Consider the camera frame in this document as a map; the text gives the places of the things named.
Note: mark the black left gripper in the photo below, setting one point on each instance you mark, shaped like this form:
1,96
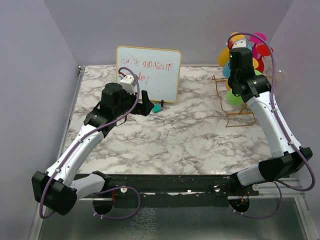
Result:
143,109

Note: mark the blue plastic wine glass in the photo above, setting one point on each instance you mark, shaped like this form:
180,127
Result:
226,72

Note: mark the green plastic wine glass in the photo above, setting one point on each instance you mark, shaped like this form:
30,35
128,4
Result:
232,99

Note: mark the orange plastic wine glass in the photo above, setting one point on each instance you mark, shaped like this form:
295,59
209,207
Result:
255,63

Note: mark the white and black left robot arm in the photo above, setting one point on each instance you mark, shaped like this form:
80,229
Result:
57,188

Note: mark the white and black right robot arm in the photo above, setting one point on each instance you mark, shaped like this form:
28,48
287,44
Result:
287,154

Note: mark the yellow plastic wine glass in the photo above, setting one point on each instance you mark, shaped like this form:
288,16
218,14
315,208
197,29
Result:
223,57

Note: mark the pink plastic wine glass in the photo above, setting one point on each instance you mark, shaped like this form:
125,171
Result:
256,42

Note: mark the red plastic wine glass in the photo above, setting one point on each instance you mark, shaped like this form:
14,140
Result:
262,51

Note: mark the clear glass wine glass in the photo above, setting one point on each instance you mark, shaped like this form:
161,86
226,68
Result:
279,76

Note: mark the teal whiteboard eraser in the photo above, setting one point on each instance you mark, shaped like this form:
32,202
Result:
157,108

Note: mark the yellow framed whiteboard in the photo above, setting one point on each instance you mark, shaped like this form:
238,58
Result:
158,70

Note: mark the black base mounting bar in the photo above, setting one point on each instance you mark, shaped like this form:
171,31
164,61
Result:
172,191

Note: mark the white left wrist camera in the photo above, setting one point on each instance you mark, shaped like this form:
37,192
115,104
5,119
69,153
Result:
128,83

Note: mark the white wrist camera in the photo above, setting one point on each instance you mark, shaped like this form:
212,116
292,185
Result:
242,43
128,83

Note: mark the gold wire wine glass rack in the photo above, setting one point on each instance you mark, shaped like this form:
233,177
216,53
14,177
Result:
236,116

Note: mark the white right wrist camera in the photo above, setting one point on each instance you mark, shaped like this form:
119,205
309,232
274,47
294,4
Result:
242,43

